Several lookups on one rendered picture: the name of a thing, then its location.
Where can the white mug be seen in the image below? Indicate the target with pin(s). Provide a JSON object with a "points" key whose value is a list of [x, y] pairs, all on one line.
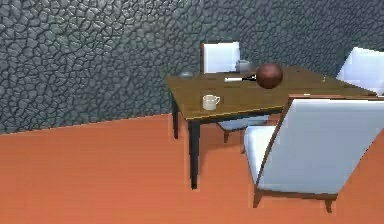
{"points": [[210, 102]]}

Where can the grey bowl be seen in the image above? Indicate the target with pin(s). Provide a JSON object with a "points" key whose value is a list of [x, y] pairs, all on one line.
{"points": [[185, 74]]}

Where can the brown wooden table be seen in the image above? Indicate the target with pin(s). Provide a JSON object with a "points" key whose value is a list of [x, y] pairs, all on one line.
{"points": [[240, 93]]}

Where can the grey cup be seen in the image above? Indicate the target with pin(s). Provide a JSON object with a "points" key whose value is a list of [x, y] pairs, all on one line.
{"points": [[243, 66]]}

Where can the brown ball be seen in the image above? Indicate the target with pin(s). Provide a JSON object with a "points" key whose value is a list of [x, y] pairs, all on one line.
{"points": [[269, 76]]}

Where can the small thin utensil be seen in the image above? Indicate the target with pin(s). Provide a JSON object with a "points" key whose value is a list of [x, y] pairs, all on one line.
{"points": [[323, 79]]}

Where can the white chair with wooden frame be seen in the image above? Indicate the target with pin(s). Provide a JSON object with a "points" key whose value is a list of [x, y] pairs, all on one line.
{"points": [[365, 70], [220, 57], [320, 146]]}

